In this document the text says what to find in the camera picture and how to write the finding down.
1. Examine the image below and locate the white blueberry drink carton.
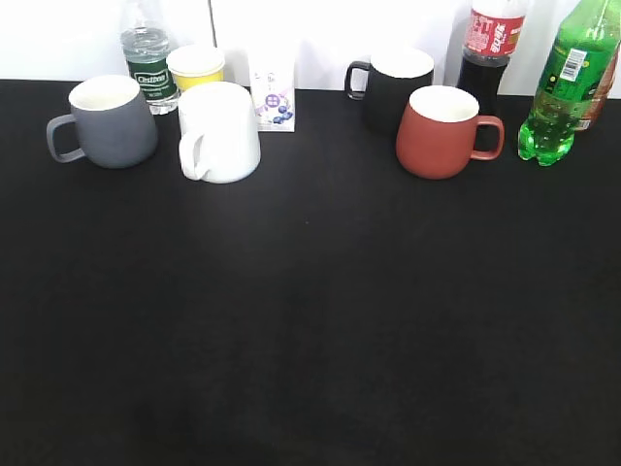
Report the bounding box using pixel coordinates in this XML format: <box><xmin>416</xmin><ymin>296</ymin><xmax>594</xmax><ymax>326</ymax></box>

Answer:
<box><xmin>248</xmin><ymin>49</ymin><xmax>296</xmax><ymax>132</ymax></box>

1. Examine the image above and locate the green soda bottle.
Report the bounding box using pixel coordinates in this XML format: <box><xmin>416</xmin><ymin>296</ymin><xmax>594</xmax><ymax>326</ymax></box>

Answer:
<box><xmin>517</xmin><ymin>0</ymin><xmax>620</xmax><ymax>166</ymax></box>

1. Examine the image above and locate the yellow paper cup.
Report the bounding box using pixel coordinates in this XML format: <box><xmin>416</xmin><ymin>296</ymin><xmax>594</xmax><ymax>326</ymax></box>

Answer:
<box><xmin>166</xmin><ymin>45</ymin><xmax>225</xmax><ymax>92</ymax></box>

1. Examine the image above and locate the clear Cestbon water bottle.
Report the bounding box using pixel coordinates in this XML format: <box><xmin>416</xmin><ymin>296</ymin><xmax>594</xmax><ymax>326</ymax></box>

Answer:
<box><xmin>120</xmin><ymin>0</ymin><xmax>180</xmax><ymax>116</ymax></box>

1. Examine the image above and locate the red ceramic mug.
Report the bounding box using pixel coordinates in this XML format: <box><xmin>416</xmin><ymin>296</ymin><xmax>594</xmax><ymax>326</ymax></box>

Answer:
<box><xmin>396</xmin><ymin>85</ymin><xmax>505</xmax><ymax>180</ymax></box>

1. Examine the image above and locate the white ceramic mug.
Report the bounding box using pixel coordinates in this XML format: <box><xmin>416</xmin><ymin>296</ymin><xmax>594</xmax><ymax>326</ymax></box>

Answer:
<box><xmin>179</xmin><ymin>82</ymin><xmax>261</xmax><ymax>183</ymax></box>

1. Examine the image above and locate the cola bottle red label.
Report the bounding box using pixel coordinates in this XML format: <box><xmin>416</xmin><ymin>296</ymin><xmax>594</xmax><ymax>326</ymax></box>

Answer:
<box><xmin>457</xmin><ymin>0</ymin><xmax>530</xmax><ymax>116</ymax></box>

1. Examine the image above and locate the grey ceramic mug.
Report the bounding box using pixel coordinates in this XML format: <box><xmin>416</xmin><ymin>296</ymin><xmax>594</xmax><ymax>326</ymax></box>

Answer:
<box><xmin>46</xmin><ymin>75</ymin><xmax>158</xmax><ymax>169</ymax></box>

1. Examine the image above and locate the brown iced tea bottle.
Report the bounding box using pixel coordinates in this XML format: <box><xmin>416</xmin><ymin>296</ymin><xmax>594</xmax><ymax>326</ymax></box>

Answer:
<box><xmin>575</xmin><ymin>51</ymin><xmax>618</xmax><ymax>131</ymax></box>

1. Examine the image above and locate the black ceramic mug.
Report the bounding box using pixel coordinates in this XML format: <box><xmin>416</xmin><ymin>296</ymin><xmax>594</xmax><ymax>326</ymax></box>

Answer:
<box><xmin>343</xmin><ymin>46</ymin><xmax>435</xmax><ymax>138</ymax></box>

